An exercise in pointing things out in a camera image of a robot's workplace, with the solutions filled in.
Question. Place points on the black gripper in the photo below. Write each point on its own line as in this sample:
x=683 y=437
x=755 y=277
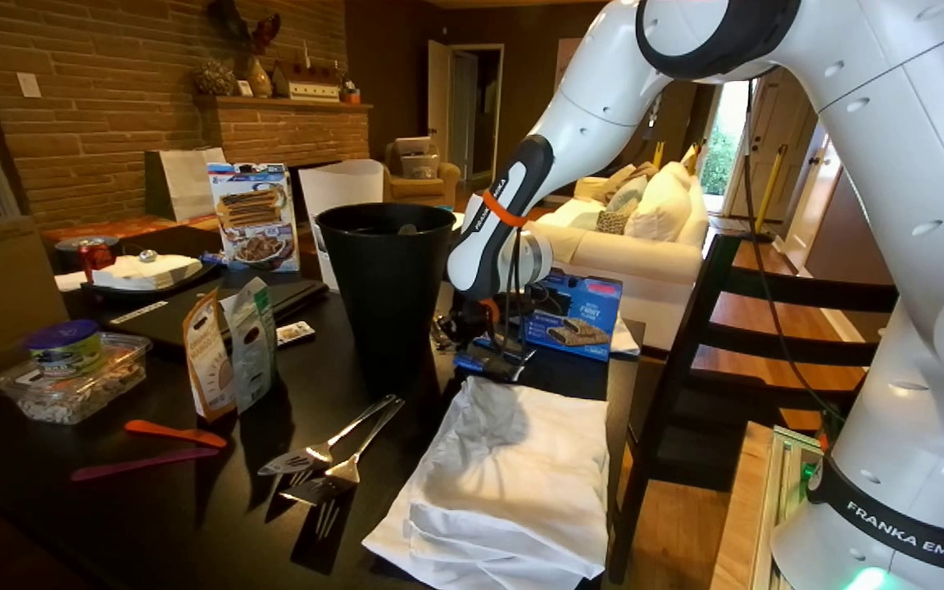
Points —
x=505 y=315

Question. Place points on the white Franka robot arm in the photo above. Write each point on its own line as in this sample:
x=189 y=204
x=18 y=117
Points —
x=910 y=164

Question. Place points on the blue cardboard box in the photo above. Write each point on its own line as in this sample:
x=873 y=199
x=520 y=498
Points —
x=581 y=315

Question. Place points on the waffle cardboard box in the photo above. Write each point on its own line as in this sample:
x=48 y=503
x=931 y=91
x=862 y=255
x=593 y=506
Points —
x=253 y=218

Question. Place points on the black plastic bin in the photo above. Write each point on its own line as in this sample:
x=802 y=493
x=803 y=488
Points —
x=383 y=282

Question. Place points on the white folded cloth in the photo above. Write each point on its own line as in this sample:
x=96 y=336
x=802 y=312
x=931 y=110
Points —
x=494 y=493

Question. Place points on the white sofa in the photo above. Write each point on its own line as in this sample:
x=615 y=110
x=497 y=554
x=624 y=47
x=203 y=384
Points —
x=648 y=267

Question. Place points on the tan armchair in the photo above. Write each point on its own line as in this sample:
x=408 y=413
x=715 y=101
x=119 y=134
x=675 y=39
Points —
x=424 y=189

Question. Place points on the grey sofa pillow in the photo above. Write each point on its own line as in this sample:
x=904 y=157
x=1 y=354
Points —
x=620 y=204

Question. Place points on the beige storage basket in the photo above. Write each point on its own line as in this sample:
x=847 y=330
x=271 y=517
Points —
x=417 y=157

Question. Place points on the white sofa pillow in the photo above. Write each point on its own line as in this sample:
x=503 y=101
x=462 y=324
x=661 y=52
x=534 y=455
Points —
x=664 y=200

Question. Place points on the white translucent bin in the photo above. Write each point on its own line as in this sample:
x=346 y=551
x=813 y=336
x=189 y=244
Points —
x=341 y=184

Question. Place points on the metal serving fork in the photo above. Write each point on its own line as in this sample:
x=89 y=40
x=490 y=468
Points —
x=281 y=464

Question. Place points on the green white standing pouch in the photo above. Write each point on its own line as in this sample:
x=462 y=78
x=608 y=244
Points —
x=249 y=349

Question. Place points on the wooden robot platform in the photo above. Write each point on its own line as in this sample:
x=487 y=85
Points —
x=746 y=513

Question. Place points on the brown white standing pouch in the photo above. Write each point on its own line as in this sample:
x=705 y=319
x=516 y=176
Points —
x=207 y=372

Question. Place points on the black wooden chair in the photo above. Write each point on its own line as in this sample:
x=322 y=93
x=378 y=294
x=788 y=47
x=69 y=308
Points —
x=802 y=290

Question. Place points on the yellow pole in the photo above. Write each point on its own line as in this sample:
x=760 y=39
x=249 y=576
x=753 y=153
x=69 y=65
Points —
x=768 y=184

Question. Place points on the orange stick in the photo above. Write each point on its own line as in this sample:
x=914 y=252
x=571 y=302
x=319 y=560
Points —
x=178 y=433

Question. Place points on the white takeaway container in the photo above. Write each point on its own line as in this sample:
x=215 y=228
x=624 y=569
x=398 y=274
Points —
x=144 y=274

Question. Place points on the dried flower vase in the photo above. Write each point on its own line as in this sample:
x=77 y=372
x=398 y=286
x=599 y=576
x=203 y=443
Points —
x=253 y=70

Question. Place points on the purple stick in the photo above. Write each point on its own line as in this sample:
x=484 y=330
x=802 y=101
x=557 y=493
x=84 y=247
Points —
x=131 y=468

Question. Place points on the brick hearth ledge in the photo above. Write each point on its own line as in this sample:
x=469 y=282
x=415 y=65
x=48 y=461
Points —
x=131 y=231

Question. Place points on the small red topped jar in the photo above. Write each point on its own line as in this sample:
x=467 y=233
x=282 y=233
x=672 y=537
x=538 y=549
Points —
x=85 y=255

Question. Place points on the clear plastic food container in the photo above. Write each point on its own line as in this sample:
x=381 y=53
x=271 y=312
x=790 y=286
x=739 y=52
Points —
x=66 y=398

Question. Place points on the purple lidded jar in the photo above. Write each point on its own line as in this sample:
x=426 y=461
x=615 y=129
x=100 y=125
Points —
x=64 y=334

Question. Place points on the brown paper bag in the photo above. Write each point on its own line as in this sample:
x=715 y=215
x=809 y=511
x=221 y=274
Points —
x=1 y=282

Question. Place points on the white wall light switch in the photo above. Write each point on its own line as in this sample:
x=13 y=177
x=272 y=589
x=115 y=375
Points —
x=26 y=87

